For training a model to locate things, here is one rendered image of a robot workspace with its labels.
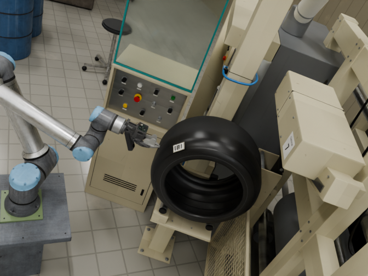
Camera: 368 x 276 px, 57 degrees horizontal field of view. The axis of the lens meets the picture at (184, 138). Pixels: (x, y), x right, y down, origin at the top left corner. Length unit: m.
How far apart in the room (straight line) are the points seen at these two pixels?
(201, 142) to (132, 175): 1.28
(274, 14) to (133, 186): 1.78
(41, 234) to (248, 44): 1.50
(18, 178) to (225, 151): 1.09
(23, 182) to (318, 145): 1.44
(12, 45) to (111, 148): 2.28
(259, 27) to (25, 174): 1.41
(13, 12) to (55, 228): 2.82
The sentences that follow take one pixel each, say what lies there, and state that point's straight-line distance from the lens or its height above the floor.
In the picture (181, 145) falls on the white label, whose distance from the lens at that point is 1.60.
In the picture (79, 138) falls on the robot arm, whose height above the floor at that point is 1.23.
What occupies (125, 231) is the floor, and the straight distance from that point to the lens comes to 2.92.
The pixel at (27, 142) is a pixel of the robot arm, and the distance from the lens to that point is 2.03.
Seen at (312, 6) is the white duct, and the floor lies 2.01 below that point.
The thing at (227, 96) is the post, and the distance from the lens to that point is 1.86.
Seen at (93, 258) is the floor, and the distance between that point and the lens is 2.75.
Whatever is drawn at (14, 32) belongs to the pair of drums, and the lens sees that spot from 4.47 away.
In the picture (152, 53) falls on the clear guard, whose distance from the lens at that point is 2.21.
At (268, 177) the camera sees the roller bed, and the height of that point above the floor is 1.15.
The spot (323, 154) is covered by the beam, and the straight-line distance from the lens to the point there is 1.30.
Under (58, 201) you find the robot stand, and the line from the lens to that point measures 2.25.
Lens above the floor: 2.35
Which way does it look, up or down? 36 degrees down
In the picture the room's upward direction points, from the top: 23 degrees clockwise
